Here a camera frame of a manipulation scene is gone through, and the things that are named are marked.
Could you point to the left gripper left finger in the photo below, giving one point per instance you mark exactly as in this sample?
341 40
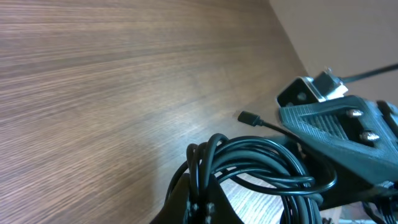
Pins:
182 208

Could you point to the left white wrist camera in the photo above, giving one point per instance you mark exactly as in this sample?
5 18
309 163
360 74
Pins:
308 90

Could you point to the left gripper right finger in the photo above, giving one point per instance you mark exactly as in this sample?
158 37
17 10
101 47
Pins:
358 137

